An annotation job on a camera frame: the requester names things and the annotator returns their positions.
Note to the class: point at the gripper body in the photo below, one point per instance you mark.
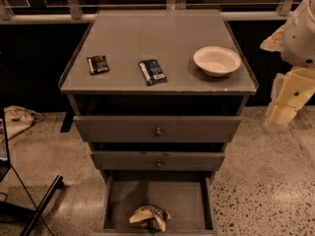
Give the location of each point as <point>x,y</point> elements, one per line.
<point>299,39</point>

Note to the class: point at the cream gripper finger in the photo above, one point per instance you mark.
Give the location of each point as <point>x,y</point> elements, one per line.
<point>282,115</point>

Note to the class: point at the brown chip bag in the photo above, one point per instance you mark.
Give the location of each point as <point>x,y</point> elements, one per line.
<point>150,216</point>

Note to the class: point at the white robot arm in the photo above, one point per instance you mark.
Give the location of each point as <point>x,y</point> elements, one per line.
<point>295,41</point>

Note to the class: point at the grey bottom drawer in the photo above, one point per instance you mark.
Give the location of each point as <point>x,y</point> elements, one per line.
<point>185,195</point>

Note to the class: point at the grey drawer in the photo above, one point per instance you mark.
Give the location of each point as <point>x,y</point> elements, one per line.
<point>185,195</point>
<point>158,160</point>
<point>157,129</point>

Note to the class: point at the grey drawer cabinet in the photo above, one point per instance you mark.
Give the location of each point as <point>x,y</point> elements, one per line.
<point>171,37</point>

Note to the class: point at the grey middle drawer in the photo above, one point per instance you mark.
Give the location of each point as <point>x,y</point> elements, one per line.
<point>158,160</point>

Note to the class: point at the grey top drawer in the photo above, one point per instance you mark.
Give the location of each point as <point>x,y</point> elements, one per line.
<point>157,129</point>

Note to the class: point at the beige cloth bag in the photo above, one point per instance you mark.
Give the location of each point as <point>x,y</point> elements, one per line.
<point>18,119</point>

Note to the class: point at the white bowl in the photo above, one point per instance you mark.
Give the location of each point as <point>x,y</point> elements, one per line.
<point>216,61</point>

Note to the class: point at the blue snack packet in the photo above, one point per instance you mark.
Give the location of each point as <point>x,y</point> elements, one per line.
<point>152,72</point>

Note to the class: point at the black snack packet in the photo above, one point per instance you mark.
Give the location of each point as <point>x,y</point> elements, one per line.
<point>97,64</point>

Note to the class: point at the metal window railing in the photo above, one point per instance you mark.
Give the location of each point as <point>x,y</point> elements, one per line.
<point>75,10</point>

